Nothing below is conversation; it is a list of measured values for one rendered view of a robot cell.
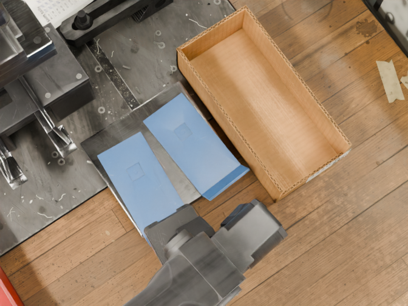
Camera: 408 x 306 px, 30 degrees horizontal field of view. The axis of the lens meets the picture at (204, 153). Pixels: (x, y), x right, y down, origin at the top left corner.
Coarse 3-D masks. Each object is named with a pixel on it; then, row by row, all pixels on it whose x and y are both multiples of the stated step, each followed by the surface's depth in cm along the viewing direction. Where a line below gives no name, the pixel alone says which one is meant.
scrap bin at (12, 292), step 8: (0, 272) 101; (0, 280) 99; (8, 280) 104; (0, 288) 104; (8, 288) 100; (0, 296) 104; (8, 296) 98; (16, 296) 102; (0, 304) 103; (8, 304) 103; (16, 304) 98
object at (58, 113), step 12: (84, 84) 105; (0, 96) 105; (72, 96) 105; (84, 96) 108; (48, 108) 104; (60, 108) 106; (72, 108) 109; (60, 120) 110; (12, 132) 104; (12, 144) 107
